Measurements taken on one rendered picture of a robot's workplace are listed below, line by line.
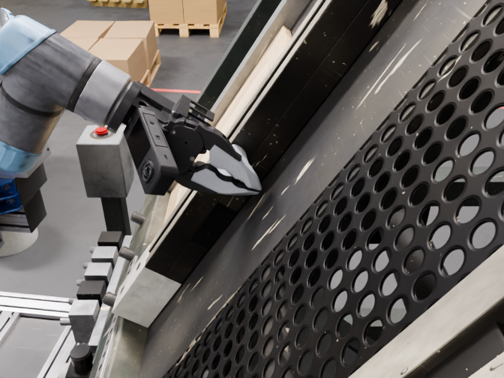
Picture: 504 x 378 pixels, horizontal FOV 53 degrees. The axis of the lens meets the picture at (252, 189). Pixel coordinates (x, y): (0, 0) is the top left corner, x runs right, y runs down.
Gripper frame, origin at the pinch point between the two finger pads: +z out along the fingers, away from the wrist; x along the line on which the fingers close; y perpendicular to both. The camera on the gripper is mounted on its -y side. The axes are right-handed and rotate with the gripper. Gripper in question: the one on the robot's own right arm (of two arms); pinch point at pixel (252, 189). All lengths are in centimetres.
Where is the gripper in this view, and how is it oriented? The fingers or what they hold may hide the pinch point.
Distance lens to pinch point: 67.9
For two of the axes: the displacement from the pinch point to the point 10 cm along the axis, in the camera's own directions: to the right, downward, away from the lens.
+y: 0.4, -5.3, 8.5
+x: -5.4, 7.0, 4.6
